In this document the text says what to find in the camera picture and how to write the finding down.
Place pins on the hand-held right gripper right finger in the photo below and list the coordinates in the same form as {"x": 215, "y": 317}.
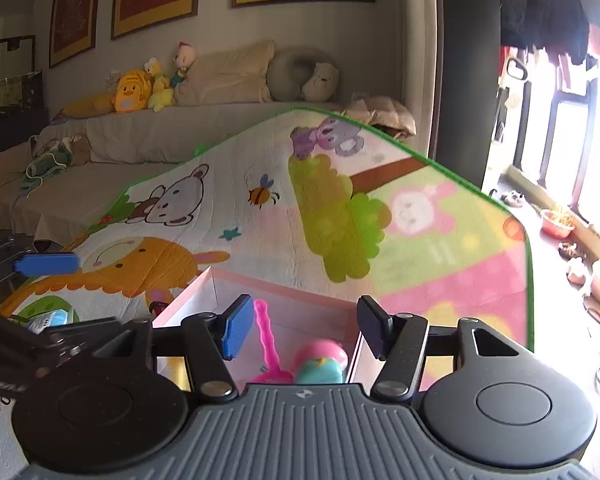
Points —
{"x": 375, "y": 330}

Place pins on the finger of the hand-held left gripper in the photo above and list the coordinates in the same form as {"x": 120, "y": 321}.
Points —
{"x": 45, "y": 264}
{"x": 55, "y": 342}

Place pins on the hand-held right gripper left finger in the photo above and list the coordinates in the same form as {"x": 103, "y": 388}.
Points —
{"x": 237, "y": 327}

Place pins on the blue plastic packet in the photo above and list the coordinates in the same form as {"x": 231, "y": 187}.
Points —
{"x": 45, "y": 321}

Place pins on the pink toy scoop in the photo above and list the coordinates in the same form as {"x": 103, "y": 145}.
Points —
{"x": 265, "y": 335}

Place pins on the pink cardboard box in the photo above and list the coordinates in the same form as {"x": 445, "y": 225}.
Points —
{"x": 290, "y": 300}

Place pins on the pink and teal toy egg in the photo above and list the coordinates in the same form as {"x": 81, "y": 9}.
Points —
{"x": 320, "y": 360}

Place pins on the printed cartoon play mat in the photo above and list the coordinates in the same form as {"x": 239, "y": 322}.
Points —
{"x": 430, "y": 270}

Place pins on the green clothing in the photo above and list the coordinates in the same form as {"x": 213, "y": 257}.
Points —
{"x": 42, "y": 167}

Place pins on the grey covered sofa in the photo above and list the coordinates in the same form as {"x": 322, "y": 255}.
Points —
{"x": 130, "y": 135}

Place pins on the yellow pillow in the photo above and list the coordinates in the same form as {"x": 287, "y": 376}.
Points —
{"x": 87, "y": 105}

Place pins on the dark fish tank cabinet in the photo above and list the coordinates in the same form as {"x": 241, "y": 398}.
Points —
{"x": 10, "y": 100}

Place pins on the small animal figurine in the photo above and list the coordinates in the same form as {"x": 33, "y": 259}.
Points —
{"x": 513, "y": 199}

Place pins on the yellow duck backpack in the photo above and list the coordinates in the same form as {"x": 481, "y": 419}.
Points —
{"x": 129, "y": 92}

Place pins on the red bowl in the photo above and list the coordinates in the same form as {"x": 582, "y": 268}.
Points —
{"x": 555, "y": 225}

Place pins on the yellow duck plush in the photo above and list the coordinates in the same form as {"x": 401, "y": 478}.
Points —
{"x": 158, "y": 87}

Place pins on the dark small dish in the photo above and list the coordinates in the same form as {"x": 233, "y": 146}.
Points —
{"x": 572, "y": 251}

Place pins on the brown quilted blanket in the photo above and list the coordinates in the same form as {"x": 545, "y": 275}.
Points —
{"x": 380, "y": 112}

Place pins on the doll with red hat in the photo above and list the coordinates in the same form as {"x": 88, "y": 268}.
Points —
{"x": 182, "y": 65}

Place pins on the white bear plush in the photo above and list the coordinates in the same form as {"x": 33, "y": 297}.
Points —
{"x": 321, "y": 82}

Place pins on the beige pillow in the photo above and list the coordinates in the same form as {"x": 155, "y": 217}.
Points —
{"x": 225, "y": 72}

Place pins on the grey neck pillow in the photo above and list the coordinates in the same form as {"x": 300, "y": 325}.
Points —
{"x": 287, "y": 67}

